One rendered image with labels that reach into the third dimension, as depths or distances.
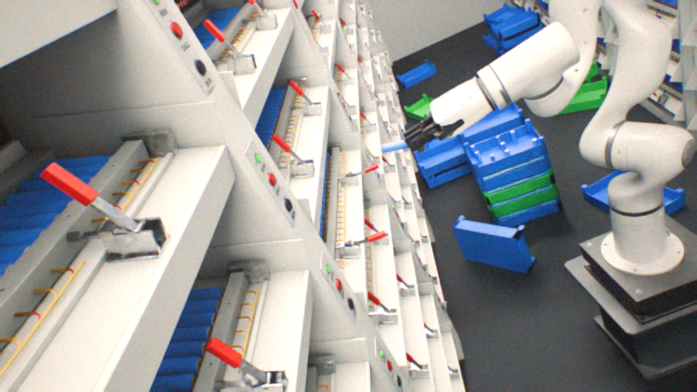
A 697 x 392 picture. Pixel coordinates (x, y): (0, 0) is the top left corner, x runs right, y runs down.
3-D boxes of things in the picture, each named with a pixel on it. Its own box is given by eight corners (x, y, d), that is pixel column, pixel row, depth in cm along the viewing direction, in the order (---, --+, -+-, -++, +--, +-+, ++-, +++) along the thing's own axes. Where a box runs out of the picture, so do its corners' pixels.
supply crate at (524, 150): (532, 132, 219) (528, 117, 215) (548, 153, 202) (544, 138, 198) (467, 157, 226) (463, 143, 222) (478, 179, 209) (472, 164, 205)
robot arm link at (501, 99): (484, 58, 92) (470, 68, 93) (495, 74, 85) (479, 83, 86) (504, 92, 96) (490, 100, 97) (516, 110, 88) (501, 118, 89)
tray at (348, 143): (362, 162, 134) (358, 132, 129) (369, 331, 83) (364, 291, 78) (291, 169, 135) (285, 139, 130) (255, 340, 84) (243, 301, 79)
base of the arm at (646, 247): (648, 218, 147) (643, 170, 137) (703, 257, 131) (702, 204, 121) (586, 244, 148) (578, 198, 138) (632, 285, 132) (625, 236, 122)
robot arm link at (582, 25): (597, 13, 104) (523, 122, 97) (572, -54, 95) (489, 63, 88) (644, 5, 97) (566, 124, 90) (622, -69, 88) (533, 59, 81)
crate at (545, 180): (540, 160, 227) (536, 147, 223) (555, 183, 210) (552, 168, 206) (478, 183, 234) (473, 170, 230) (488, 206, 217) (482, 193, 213)
